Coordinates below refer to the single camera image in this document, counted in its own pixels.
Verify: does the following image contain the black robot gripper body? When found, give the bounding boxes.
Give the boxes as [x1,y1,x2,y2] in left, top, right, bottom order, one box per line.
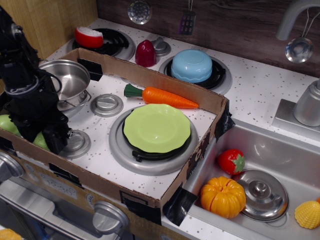
[2,73,68,133]

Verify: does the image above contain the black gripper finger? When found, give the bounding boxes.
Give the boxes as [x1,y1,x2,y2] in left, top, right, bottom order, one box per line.
[14,122,45,142]
[43,124,70,155]

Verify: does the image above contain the light green toy broccoli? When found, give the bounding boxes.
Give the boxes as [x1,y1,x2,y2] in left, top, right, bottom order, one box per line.
[32,132,51,152]

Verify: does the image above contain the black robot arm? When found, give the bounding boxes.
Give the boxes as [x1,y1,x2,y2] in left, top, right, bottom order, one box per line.
[0,8,70,154]

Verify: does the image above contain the stainless steel pot lid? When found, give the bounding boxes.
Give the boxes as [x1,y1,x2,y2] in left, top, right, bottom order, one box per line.
[232,169,289,222]

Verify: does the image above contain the silver stove knob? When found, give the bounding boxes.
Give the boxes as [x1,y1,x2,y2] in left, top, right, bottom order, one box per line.
[151,37,171,57]
[90,93,124,118]
[59,130,91,160]

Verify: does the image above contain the light green toy vegetable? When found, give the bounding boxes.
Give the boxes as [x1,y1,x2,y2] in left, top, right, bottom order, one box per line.
[0,114,22,137]

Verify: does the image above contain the silver oven knob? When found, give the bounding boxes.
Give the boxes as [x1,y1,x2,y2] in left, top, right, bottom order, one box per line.
[92,200,130,235]
[0,151,25,182]

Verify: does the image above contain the black front right burner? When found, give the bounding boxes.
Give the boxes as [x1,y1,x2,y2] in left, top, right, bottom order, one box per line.
[122,115,191,162]

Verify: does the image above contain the black burner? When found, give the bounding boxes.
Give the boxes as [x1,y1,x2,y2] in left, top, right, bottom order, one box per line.
[70,28,132,56]
[162,58,226,90]
[122,115,191,162]

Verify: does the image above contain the red and white toy food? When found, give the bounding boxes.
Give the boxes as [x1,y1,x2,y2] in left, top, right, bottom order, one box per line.
[74,26,104,48]

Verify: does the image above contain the light green plastic plate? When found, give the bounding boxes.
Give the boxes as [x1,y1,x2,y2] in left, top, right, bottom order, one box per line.
[123,104,191,154]

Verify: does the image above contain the black rear left burner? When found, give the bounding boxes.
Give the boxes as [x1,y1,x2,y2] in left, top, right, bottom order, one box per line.
[70,28,132,56]

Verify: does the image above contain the orange toy carrot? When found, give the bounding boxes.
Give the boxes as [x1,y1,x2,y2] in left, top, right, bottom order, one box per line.
[124,84,199,109]

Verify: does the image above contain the dark red toy vegetable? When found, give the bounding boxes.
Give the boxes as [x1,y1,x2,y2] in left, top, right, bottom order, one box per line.
[135,39,157,68]

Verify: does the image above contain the brown cardboard fence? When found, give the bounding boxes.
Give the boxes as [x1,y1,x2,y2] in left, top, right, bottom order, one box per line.
[0,48,230,222]

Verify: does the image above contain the hanging metal skimmer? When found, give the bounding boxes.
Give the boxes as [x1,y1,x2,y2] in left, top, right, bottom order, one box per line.
[127,0,152,25]

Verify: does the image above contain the light blue plastic bowl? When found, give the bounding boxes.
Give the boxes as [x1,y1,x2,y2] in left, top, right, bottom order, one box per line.
[171,49,213,84]

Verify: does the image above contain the black rear right burner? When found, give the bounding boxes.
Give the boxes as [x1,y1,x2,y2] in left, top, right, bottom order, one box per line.
[162,58,226,90]

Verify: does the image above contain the hanging purple spatula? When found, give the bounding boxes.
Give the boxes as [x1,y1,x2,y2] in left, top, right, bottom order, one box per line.
[177,0,197,36]

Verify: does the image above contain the red toy strawberry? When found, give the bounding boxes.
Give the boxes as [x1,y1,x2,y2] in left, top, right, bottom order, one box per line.
[217,148,245,175]

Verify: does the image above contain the orange toy pumpkin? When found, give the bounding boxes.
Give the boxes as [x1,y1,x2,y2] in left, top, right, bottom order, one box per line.
[200,176,247,219]

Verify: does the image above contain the silver toy faucet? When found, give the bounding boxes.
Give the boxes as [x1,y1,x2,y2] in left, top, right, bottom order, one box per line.
[272,0,320,139]

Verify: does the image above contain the hanging metal ladle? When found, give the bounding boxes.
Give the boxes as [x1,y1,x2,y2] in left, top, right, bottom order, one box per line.
[285,9,314,64]

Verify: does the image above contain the yellow toy corn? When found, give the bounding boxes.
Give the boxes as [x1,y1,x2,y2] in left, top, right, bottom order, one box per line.
[294,200,320,229]

